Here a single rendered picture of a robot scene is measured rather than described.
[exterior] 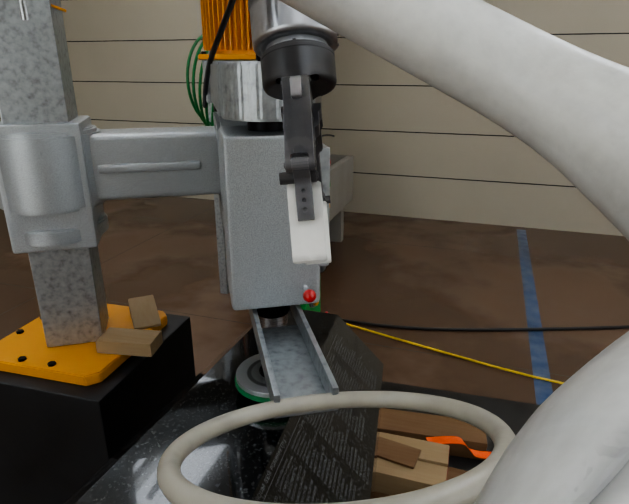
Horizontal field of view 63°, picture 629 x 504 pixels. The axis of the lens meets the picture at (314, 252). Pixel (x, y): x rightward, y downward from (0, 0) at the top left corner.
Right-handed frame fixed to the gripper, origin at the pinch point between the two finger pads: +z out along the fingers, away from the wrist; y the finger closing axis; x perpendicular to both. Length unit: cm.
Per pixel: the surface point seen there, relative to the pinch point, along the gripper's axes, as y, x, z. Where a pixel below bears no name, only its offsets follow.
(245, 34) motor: 110, 22, -75
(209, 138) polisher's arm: 119, 39, -45
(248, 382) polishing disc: 88, 26, 31
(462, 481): 4.0, -13.2, 25.1
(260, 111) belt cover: 55, 12, -32
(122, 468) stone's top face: 65, 51, 43
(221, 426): 33.3, 19.5, 26.2
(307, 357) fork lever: 63, 7, 21
